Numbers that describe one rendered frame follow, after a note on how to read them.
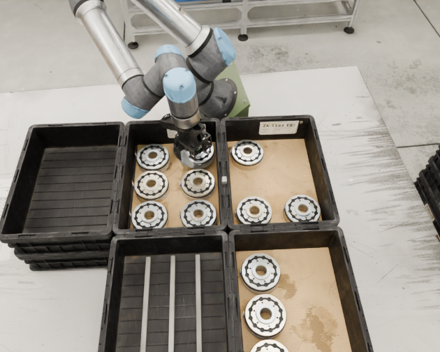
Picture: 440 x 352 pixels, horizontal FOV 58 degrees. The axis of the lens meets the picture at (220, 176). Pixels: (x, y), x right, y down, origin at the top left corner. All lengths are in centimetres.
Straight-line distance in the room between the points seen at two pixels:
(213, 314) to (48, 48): 265
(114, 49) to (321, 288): 85
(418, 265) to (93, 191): 103
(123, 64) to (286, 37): 222
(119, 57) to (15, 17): 267
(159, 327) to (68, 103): 104
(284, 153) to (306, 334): 57
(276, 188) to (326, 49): 206
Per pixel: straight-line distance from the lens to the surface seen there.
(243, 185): 123
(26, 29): 360
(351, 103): 173
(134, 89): 110
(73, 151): 140
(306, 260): 113
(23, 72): 318
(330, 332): 108
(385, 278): 132
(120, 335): 108
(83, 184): 130
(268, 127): 130
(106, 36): 120
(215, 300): 107
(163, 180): 121
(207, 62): 133
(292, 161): 130
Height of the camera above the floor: 185
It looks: 55 degrees down
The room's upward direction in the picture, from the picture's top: straight up
